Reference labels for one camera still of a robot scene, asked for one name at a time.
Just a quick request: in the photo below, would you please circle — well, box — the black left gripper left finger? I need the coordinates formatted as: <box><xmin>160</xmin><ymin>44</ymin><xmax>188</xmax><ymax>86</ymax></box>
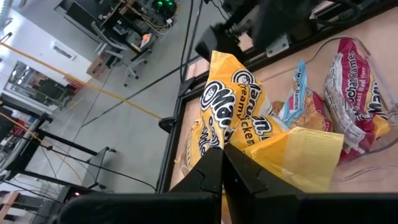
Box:
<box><xmin>169</xmin><ymin>147</ymin><xmax>224</xmax><ymax>224</ymax></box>

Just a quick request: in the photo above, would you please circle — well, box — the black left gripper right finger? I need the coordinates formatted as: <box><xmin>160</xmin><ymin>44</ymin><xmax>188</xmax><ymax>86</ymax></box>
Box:
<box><xmin>223</xmin><ymin>142</ymin><xmax>305</xmax><ymax>224</ymax></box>

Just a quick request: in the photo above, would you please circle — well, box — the yellow ramen packet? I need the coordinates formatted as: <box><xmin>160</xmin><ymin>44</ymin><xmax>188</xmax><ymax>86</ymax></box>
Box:
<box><xmin>180</xmin><ymin>50</ymin><xmax>345</xmax><ymax>218</ymax></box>

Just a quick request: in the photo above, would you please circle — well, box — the blue ramen packet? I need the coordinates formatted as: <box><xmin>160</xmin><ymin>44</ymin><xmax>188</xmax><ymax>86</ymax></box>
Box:
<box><xmin>272</xmin><ymin>58</ymin><xmax>333</xmax><ymax>133</ymax></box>

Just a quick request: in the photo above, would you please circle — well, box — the red ramen packet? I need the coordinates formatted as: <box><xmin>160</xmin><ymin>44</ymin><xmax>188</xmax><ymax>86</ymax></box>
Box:
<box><xmin>323</xmin><ymin>37</ymin><xmax>392</xmax><ymax>164</ymax></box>

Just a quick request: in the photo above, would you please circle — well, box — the black device red light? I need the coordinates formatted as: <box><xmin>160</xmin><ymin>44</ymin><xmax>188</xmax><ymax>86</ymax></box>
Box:
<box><xmin>58</xmin><ymin>185</ymin><xmax>105</xmax><ymax>205</ymax></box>

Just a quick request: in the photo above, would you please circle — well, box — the grey metal stand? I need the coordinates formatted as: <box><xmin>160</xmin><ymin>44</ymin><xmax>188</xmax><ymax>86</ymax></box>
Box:
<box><xmin>91</xmin><ymin>21</ymin><xmax>153</xmax><ymax>88</ymax></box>

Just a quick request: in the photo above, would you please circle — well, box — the clear plastic bin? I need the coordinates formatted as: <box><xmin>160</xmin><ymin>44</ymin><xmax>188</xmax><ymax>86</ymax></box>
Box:
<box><xmin>174</xmin><ymin>34</ymin><xmax>398</xmax><ymax>187</ymax></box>

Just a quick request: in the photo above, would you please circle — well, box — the black metal stand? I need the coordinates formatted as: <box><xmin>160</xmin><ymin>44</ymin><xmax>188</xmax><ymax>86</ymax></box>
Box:
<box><xmin>0</xmin><ymin>96</ymin><xmax>118</xmax><ymax>187</ymax></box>

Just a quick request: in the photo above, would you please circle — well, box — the cardboard box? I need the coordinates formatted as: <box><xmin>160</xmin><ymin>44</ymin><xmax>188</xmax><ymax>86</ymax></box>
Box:
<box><xmin>86</xmin><ymin>54</ymin><xmax>108</xmax><ymax>79</ymax></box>

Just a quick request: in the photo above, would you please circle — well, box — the cluttered electronics workbench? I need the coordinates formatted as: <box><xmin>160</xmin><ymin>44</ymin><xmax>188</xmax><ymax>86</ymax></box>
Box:
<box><xmin>54</xmin><ymin>0</ymin><xmax>181</xmax><ymax>63</ymax></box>

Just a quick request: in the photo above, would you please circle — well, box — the black cable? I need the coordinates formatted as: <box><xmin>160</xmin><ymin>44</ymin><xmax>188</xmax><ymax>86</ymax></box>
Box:
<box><xmin>185</xmin><ymin>0</ymin><xmax>205</xmax><ymax>81</ymax></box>
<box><xmin>179</xmin><ymin>0</ymin><xmax>195</xmax><ymax>83</ymax></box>

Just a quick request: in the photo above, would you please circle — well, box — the silver metal bracket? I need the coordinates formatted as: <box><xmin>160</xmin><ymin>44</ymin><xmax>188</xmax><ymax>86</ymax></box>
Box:
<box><xmin>266</xmin><ymin>33</ymin><xmax>290</xmax><ymax>58</ymax></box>

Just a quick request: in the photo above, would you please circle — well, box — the yellow cable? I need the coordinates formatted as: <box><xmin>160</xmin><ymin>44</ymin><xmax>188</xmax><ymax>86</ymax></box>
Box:
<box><xmin>0</xmin><ymin>41</ymin><xmax>163</xmax><ymax>121</ymax></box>

